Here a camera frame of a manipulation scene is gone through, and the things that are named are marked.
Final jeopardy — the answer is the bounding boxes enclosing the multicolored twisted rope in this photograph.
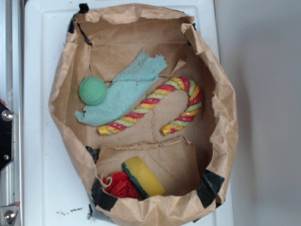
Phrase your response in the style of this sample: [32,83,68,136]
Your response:
[97,76,203,137]

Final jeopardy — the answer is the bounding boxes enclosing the brown paper bag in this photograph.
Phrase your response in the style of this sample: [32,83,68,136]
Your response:
[49,4,238,226]

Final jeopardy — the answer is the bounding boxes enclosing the light blue cloth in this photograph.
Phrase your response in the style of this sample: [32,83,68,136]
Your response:
[75,50,167,126]

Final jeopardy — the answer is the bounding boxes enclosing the green rubber ball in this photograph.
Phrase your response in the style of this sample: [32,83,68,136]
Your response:
[78,76,108,105]

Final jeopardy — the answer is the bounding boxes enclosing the yellow green sponge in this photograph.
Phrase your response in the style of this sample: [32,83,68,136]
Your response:
[121,156,166,198]

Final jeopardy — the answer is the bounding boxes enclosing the red crumpled paper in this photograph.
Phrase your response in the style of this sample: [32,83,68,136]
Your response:
[102,172,140,200]

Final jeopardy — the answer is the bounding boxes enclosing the black metal bracket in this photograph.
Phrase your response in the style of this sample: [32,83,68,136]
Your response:
[0,99,14,172]

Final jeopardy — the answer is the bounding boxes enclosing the aluminium frame rail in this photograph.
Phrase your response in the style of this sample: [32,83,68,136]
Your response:
[0,0,24,226]

